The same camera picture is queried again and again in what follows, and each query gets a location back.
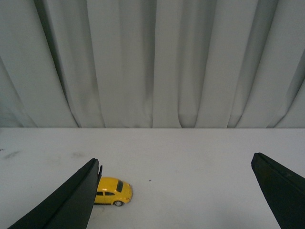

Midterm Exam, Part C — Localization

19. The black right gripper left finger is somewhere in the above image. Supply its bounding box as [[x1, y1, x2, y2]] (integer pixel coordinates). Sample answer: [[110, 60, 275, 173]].
[[10, 158, 102, 229]]

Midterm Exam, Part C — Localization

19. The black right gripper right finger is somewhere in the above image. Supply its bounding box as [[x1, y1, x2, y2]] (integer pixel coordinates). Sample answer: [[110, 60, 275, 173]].
[[251, 153, 305, 229]]

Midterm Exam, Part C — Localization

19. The yellow beetle toy car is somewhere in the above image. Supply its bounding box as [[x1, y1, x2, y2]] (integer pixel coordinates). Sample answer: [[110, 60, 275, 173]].
[[94, 177, 133, 207]]

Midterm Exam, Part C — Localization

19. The white pleated curtain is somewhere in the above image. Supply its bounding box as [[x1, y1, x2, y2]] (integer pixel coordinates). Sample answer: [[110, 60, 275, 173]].
[[0, 0, 305, 128]]

